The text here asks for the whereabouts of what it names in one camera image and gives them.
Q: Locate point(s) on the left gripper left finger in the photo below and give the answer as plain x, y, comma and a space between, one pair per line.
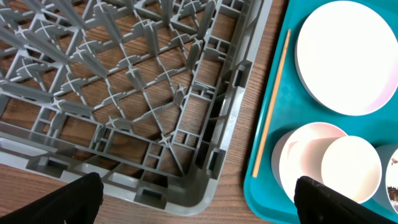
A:
77, 202

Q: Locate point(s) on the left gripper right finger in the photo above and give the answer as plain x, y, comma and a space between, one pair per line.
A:
319, 204

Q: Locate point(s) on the white paper cup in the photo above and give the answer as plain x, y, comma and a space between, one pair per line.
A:
347, 164

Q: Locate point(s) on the rice pile with food scrap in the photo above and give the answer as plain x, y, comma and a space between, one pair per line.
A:
391, 181

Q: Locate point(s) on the grey bowl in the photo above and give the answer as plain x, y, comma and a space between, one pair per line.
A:
385, 153

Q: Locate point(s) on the grey dishwasher rack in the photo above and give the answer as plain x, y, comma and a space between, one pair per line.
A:
41, 150

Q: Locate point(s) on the small pink plate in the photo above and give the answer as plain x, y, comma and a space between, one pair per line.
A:
278, 156

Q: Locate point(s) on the teal serving tray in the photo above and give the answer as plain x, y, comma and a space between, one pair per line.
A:
293, 108

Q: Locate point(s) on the wooden chopstick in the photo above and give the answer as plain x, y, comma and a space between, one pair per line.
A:
270, 109

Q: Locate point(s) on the large white plate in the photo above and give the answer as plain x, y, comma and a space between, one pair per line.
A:
346, 58

